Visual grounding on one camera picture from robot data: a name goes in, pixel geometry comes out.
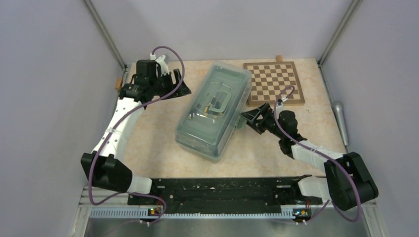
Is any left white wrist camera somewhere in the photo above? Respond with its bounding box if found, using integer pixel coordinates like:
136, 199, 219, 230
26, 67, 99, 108
150, 53, 170, 77

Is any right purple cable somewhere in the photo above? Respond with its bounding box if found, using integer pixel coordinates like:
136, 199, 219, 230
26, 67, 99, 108
273, 85, 362, 225

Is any wooden chessboard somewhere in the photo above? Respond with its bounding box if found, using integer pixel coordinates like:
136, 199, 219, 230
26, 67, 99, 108
243, 61, 305, 107

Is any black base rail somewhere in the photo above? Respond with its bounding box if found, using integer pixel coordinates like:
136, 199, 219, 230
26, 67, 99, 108
127, 176, 323, 214

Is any green plastic toolbox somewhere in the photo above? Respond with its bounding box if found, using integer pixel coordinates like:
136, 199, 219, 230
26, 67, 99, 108
175, 62, 252, 162

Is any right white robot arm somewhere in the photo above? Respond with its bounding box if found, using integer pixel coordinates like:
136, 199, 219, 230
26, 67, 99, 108
241, 103, 379, 211

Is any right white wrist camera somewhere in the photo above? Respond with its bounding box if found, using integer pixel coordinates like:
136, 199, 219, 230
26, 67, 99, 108
275, 97, 288, 107

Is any wooden block at left edge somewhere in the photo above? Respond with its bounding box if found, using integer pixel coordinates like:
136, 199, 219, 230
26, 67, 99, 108
115, 78, 123, 91

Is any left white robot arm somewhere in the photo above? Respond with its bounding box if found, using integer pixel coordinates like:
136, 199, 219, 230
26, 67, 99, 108
81, 59, 191, 204

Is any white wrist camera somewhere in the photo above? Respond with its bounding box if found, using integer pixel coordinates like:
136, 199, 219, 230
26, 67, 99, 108
150, 53, 170, 77
275, 97, 288, 107

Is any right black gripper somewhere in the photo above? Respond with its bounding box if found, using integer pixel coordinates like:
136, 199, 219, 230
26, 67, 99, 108
240, 102, 285, 139

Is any grey metal flashlight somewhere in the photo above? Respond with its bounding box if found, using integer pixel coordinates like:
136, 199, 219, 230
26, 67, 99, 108
332, 101, 349, 146

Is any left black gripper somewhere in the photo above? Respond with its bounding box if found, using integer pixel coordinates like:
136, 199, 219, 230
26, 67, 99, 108
150, 68, 191, 100

